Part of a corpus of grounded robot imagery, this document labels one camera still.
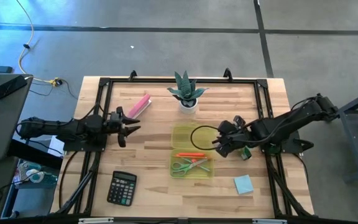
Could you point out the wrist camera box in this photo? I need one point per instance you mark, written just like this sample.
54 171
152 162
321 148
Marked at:
114 120
238 120

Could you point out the white paper sheet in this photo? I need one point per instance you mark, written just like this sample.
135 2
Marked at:
56 146

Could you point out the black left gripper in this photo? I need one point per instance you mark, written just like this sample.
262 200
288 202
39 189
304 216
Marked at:
121 140

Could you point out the grey side desk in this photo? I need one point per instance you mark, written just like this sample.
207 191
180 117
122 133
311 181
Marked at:
2 124

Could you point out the thin orange pencil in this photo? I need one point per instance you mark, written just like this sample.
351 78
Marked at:
204 157

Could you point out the clutter with tape roll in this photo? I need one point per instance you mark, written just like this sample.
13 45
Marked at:
36 175

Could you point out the black calculator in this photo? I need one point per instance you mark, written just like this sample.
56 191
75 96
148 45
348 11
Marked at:
121 189

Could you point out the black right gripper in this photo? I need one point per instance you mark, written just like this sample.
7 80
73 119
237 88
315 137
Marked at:
233 138

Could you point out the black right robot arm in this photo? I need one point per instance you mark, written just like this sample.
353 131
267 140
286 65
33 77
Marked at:
291 119

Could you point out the teal pen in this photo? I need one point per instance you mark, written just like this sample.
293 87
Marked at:
205 168

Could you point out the black aluminium table frame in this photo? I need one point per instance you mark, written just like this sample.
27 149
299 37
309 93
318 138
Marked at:
182 80

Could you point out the green and yellow crayon box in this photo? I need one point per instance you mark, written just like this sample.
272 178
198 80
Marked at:
246 154

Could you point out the black smartphone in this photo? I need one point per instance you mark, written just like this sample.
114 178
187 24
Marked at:
10 87

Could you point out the light blue sticky notes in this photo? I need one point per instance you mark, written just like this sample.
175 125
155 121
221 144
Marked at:
243 184

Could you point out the orange pen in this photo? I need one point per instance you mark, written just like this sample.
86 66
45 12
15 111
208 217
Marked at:
191 154

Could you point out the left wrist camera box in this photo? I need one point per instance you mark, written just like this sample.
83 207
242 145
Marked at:
114 120

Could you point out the translucent yellow-green pencil case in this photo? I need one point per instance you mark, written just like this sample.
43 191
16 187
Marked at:
182 137

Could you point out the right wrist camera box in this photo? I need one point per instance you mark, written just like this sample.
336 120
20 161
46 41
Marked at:
238 120

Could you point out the white plant pot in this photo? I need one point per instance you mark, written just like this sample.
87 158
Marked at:
188 109

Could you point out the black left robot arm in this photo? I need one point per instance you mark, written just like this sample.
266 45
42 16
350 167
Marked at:
57 129

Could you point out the green snake plant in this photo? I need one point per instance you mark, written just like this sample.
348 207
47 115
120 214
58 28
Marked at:
186 88

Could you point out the blue-grey metal stand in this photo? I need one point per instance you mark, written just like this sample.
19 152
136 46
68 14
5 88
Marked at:
353 133

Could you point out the pink and white stapler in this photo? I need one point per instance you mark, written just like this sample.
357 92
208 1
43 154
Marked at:
140 105

